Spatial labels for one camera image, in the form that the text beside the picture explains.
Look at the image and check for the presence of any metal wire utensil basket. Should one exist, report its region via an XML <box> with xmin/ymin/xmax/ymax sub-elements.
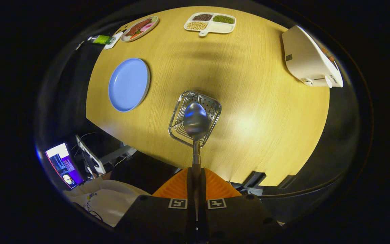
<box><xmin>168</xmin><ymin>90</ymin><xmax>222</xmax><ymax>148</ymax></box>

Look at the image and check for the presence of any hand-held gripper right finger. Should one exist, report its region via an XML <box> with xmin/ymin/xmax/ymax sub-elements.
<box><xmin>200</xmin><ymin>167</ymin><xmax>282</xmax><ymax>244</ymax></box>

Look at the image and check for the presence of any white cloth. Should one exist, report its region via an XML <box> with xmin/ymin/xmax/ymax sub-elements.
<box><xmin>63</xmin><ymin>178</ymin><xmax>151</xmax><ymax>227</ymax></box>

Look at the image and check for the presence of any blue round plate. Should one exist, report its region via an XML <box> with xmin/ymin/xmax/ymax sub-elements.
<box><xmin>108</xmin><ymin>58</ymin><xmax>150</xmax><ymax>113</ymax></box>

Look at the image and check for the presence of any metal spoon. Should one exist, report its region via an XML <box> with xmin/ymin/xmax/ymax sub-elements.
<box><xmin>183</xmin><ymin>102</ymin><xmax>210</xmax><ymax>238</ymax></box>

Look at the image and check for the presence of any white divided tray of beans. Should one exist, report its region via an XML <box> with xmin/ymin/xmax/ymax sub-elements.
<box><xmin>184</xmin><ymin>13</ymin><xmax>236</xmax><ymax>37</ymax></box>

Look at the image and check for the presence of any white toaster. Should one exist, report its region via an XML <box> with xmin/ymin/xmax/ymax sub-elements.
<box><xmin>282</xmin><ymin>25</ymin><xmax>344</xmax><ymax>88</ymax></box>

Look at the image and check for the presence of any white square coaster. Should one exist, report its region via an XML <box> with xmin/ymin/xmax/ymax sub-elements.
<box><xmin>104</xmin><ymin>32</ymin><xmax>124</xmax><ymax>50</ymax></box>

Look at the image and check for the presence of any bread slice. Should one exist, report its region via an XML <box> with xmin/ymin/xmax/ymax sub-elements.
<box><xmin>320</xmin><ymin>46</ymin><xmax>335</xmax><ymax>64</ymax></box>

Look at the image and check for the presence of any lit computer screen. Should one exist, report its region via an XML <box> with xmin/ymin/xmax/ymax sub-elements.
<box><xmin>45</xmin><ymin>143</ymin><xmax>84</xmax><ymax>189</ymax></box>

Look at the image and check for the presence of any plate of meat and vegetables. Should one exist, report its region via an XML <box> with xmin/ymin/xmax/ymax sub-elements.
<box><xmin>121</xmin><ymin>16</ymin><xmax>159</xmax><ymax>42</ymax></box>

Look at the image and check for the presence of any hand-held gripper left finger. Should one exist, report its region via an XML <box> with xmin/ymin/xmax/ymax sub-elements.
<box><xmin>114</xmin><ymin>167</ymin><xmax>195</xmax><ymax>244</ymax></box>

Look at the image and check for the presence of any green label plastic bottle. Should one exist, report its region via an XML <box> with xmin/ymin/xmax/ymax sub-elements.
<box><xmin>87</xmin><ymin>35</ymin><xmax>115</xmax><ymax>45</ymax></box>

